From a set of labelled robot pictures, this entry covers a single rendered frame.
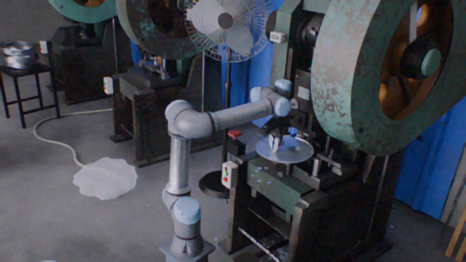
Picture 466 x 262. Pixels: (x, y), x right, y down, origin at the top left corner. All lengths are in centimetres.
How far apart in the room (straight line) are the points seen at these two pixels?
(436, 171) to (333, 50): 184
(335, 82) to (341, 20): 21
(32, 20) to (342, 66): 711
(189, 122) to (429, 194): 209
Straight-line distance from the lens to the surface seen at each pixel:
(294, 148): 201
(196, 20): 259
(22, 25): 806
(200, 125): 153
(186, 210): 170
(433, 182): 314
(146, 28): 287
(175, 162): 173
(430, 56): 166
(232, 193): 226
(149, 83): 325
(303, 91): 197
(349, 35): 139
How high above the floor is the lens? 167
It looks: 25 degrees down
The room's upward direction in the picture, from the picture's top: 3 degrees clockwise
